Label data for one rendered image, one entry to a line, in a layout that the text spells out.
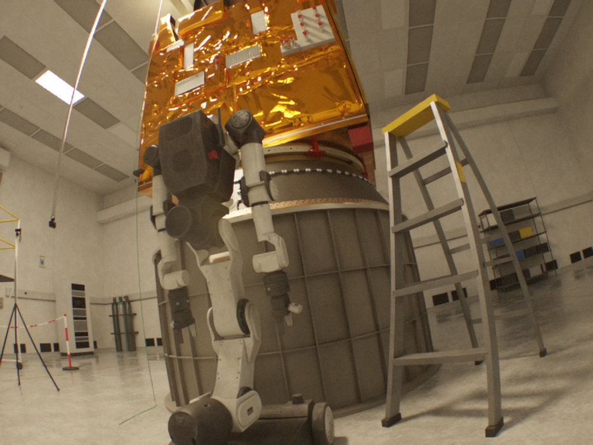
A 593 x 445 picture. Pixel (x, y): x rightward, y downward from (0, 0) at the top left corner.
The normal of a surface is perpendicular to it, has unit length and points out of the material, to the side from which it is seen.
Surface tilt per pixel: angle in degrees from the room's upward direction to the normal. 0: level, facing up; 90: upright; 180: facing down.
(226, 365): 60
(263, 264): 101
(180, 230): 90
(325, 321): 90
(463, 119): 90
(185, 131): 90
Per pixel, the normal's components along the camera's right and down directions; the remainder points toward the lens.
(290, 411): -0.30, -0.83
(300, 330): 0.04, -0.29
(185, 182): -0.22, 0.03
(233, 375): -0.31, -0.67
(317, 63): -0.30, -0.39
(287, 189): 0.02, -0.70
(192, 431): -0.07, -0.53
